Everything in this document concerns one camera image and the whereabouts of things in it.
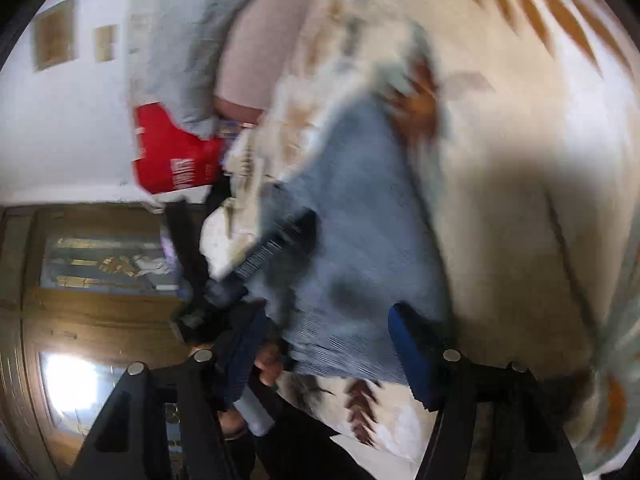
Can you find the blue denim pants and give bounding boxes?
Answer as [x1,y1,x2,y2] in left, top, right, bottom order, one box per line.
[250,96,452,384]

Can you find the person's left hand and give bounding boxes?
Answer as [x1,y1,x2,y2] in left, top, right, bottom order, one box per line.
[218,341,283,438]

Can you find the white floral quilt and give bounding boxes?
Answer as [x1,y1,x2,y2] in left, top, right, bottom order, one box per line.
[200,194,264,280]

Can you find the wooden glass-door cabinet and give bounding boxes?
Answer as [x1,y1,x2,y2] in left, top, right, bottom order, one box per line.
[1,204,188,479]

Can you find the red printed bag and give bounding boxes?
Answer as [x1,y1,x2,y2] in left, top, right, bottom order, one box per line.
[134,103,224,194]

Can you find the pink bed sheet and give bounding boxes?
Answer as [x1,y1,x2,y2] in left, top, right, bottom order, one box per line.
[213,0,311,124]

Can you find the grey quilted pillow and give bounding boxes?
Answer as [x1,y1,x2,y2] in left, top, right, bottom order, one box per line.
[145,0,250,139]

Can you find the cream leaf-pattern fleece blanket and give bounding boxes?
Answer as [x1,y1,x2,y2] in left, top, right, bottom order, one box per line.
[226,0,639,477]

